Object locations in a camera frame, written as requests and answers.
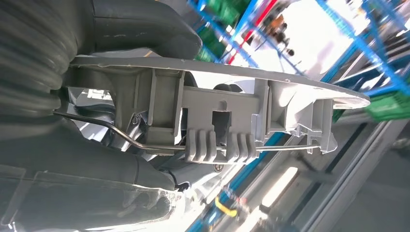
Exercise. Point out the red barrier belt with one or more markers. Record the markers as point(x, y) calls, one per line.
point(256, 25)

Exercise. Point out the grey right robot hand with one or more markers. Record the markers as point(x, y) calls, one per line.
point(128, 25)

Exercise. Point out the blue metal shelf rack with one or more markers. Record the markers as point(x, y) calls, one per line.
point(221, 32)
point(368, 51)

